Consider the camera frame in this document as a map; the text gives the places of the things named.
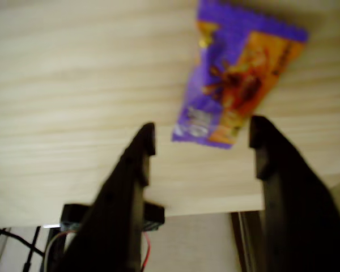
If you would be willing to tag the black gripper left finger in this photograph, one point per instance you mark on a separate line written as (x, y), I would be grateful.
(110, 226)

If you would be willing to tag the purple orange candy packet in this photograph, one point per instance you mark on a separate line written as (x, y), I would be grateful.
(229, 71)

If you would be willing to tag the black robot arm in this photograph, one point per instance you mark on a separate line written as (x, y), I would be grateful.
(156, 216)

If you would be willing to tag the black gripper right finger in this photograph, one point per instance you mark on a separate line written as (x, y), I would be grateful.
(300, 221)

